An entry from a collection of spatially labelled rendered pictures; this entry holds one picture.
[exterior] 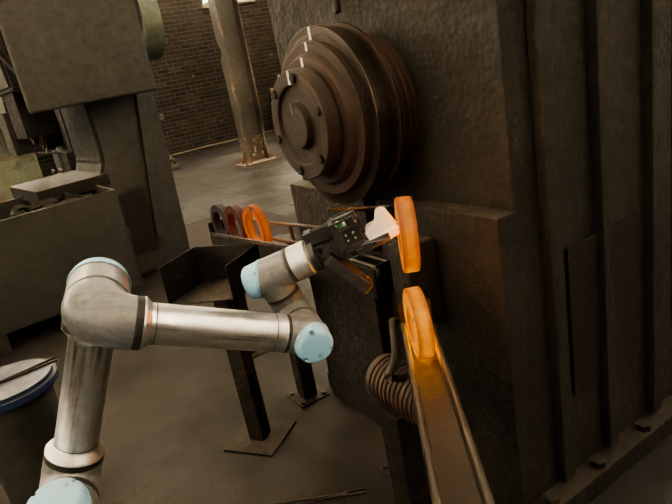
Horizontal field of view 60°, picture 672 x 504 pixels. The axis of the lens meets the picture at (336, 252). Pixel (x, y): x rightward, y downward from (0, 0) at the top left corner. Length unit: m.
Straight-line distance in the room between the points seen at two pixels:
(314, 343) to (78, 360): 0.45
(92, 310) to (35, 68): 2.98
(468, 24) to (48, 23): 3.02
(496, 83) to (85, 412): 1.07
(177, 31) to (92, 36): 8.07
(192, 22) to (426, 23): 10.87
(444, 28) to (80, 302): 0.95
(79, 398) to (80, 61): 2.99
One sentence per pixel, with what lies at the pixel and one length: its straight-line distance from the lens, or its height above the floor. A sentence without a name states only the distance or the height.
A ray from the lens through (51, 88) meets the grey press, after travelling 3.96.
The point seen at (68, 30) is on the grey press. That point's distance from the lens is 4.04.
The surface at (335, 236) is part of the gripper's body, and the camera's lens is 1.16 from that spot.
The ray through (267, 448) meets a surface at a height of 0.01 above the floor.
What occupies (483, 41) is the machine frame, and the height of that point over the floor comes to 1.24.
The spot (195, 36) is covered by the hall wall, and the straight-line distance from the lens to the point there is 12.20.
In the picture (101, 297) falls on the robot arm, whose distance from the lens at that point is 1.07.
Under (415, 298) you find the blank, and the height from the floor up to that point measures 0.78.
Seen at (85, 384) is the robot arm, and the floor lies 0.76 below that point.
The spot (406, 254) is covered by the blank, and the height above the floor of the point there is 0.89.
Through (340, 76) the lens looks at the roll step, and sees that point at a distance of 1.46.
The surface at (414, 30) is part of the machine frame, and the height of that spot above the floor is 1.29.
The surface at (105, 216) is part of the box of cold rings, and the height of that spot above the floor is 0.60.
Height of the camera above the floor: 1.27
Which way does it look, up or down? 18 degrees down
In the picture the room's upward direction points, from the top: 11 degrees counter-clockwise
